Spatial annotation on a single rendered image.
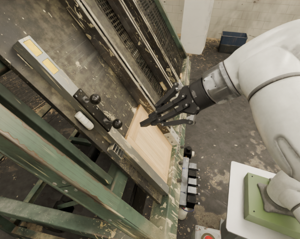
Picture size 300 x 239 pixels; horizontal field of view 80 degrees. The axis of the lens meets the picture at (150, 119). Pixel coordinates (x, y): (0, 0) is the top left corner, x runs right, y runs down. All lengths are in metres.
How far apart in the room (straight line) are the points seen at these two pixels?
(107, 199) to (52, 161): 0.24
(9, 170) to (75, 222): 1.69
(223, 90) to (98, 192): 0.51
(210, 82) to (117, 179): 0.61
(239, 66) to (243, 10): 5.81
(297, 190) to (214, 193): 1.15
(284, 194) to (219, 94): 0.86
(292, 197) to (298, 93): 0.87
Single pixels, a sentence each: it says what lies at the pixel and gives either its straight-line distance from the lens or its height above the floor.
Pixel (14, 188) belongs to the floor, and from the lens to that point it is 2.59.
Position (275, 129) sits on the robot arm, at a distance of 0.35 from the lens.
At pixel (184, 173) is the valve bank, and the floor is 0.74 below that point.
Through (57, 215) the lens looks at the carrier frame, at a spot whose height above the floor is 0.79.
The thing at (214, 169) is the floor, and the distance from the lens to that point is 2.36.
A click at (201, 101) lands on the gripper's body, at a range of 0.45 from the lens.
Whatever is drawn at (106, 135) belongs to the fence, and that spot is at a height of 1.33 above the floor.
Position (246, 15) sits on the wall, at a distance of 6.24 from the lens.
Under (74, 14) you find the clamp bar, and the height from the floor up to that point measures 1.70.
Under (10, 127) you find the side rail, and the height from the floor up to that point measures 1.57.
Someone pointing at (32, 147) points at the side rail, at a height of 1.51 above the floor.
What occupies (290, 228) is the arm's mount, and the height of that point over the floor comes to 0.83.
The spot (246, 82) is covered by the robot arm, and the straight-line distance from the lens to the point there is 0.40.
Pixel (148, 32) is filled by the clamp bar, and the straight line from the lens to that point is 1.58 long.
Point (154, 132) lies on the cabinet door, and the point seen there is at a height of 1.07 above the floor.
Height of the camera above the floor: 1.89
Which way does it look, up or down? 42 degrees down
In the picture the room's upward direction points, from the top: straight up
